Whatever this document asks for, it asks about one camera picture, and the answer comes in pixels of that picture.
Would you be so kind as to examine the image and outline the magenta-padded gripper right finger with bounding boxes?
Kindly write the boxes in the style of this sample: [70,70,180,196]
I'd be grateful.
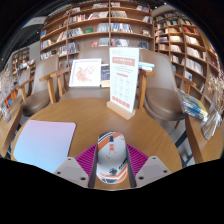
[125,143,173,188]

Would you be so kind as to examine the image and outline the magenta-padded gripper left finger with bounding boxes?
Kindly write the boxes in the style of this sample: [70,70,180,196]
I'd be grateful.
[53,143,98,189]

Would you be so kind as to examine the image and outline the white and orange computer mouse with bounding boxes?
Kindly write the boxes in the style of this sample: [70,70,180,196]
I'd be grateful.
[95,131,129,184]

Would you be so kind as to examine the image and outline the pastel blue-pink mouse pad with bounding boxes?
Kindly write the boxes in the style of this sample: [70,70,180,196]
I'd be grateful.
[12,119,77,174]

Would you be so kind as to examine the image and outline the round wooden side table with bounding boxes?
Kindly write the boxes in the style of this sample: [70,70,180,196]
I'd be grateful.
[184,113,224,164]
[0,103,24,158]

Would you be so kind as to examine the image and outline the stack of colourful magazines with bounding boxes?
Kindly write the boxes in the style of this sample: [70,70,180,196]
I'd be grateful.
[179,90,209,122]

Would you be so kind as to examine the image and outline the white sign in wooden base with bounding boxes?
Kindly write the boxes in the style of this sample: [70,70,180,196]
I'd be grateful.
[106,46,141,121]

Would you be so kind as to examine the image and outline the white framed floral picture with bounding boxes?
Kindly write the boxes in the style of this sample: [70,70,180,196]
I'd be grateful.
[68,58,103,88]

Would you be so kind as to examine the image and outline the dark book with gold base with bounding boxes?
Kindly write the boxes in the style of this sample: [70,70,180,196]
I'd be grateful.
[100,64,111,88]

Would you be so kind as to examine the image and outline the light blue book stack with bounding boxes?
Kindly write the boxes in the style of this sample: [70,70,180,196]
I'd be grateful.
[138,61,156,72]

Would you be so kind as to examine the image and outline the small distant wooden bookshelf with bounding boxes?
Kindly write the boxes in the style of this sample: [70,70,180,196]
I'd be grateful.
[11,46,37,81]

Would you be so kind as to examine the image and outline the curved wooden bookshelf unit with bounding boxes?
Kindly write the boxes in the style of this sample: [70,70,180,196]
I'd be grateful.
[153,11,224,101]

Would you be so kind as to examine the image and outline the large wooden bookshelf unit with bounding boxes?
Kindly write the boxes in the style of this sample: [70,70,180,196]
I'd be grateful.
[39,1,156,68]

